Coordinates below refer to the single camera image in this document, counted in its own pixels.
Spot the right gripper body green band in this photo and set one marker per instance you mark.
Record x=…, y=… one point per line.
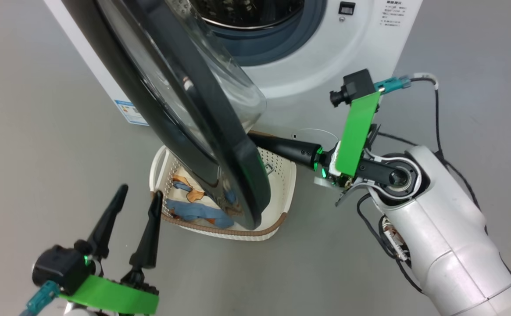
x=355, y=140

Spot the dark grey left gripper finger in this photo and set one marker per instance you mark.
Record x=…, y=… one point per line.
x=106, y=224
x=148, y=237

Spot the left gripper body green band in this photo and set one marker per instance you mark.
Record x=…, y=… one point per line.
x=115, y=296

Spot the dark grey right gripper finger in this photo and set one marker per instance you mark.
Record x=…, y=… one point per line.
x=286, y=149

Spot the cream orange patterned garment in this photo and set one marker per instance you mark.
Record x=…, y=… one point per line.
x=180, y=195

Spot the black glass washing machine door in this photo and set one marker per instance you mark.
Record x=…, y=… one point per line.
x=237, y=175

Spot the blue denim garment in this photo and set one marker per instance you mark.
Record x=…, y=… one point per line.
x=202, y=215

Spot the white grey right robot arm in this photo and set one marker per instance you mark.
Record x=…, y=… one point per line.
x=439, y=228

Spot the cream perforated laundry basket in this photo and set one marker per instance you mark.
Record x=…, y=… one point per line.
x=281, y=175

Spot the white front-load washing machine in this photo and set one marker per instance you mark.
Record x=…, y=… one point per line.
x=325, y=52

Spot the black door latch socket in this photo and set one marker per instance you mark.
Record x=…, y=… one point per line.
x=346, y=8

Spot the round white filter cover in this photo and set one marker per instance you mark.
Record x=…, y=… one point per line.
x=314, y=134

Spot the blue energy label sticker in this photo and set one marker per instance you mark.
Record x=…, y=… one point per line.
x=130, y=113

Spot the printed text label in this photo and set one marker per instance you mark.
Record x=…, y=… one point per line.
x=391, y=13

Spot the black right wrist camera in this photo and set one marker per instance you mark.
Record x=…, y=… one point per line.
x=356, y=87

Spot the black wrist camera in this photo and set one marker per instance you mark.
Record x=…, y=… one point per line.
x=60, y=270
x=356, y=87

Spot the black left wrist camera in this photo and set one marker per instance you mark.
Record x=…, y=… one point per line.
x=60, y=270

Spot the teal right camera connector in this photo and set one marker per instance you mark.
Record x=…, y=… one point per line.
x=393, y=83

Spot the teal camera connector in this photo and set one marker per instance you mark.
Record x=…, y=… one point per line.
x=40, y=300
x=393, y=83

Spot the teal left camera connector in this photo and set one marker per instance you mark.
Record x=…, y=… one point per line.
x=40, y=300

